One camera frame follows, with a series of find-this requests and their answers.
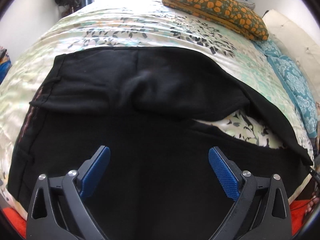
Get black pants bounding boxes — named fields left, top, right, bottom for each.
left=8, top=47, right=312, bottom=239

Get teal patterned pillow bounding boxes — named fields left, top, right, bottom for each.
left=266, top=55, right=318, bottom=138

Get pile of folded clothes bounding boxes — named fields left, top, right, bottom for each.
left=0, top=47, right=11, bottom=83

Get cream padded headboard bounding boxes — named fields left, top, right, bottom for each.
left=263, top=10, right=320, bottom=101

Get checkered grey cushion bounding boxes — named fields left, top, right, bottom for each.
left=235, top=0, right=255, bottom=10

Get floral bed cover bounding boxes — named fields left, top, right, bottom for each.
left=1, top=2, right=313, bottom=218

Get orange floral folded quilt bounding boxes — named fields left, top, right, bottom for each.
left=162, top=0, right=269, bottom=41

